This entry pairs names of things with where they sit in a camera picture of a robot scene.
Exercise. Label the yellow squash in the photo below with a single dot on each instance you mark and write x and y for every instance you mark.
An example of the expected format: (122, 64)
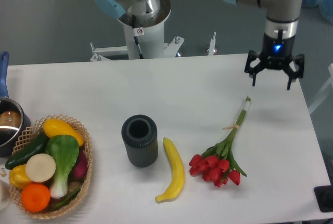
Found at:
(53, 127)

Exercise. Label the white garlic clove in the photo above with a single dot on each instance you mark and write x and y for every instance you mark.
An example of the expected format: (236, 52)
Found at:
(3, 172)

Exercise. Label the black device at edge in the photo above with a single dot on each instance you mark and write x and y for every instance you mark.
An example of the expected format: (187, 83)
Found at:
(323, 196)

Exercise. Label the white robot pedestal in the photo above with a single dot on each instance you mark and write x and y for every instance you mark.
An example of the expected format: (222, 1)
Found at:
(142, 42)

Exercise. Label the green cucumber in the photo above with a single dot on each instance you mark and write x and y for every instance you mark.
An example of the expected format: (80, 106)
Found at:
(35, 146)

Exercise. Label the dark grey ribbed vase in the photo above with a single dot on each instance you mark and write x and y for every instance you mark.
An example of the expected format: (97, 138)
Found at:
(139, 134)

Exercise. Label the red tulip bouquet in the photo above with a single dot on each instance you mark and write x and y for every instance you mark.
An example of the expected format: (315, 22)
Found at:
(217, 164)

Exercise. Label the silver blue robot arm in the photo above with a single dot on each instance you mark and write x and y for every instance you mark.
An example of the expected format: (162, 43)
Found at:
(143, 24)

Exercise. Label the woven wicker basket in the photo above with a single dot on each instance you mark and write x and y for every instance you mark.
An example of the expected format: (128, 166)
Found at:
(28, 135)

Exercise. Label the yellow banana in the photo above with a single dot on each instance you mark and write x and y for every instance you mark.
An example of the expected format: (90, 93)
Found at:
(178, 173)

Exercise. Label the purple eggplant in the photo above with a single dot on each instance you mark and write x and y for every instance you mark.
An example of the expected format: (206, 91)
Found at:
(79, 170)

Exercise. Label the orange fruit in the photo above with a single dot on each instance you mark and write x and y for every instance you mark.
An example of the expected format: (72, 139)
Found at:
(35, 197)

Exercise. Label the yellow bell pepper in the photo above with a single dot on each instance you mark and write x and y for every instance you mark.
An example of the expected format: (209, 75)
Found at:
(18, 177)

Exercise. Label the white plate at left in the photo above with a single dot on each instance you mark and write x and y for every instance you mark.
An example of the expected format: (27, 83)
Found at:
(5, 195)

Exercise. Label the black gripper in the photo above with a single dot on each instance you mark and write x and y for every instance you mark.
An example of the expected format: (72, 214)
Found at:
(276, 52)

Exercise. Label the green bok choy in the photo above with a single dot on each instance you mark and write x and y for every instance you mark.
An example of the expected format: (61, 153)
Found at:
(64, 149)

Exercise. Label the green chili pepper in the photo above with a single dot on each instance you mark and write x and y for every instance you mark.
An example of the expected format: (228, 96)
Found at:
(66, 200)

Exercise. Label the white frame at right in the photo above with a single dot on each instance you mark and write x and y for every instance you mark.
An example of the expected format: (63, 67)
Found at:
(321, 95)

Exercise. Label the blue handled saucepan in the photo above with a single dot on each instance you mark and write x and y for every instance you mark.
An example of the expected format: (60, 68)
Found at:
(13, 118)

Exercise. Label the white round radish slice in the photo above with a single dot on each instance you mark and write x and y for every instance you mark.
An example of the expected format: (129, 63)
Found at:
(40, 167)

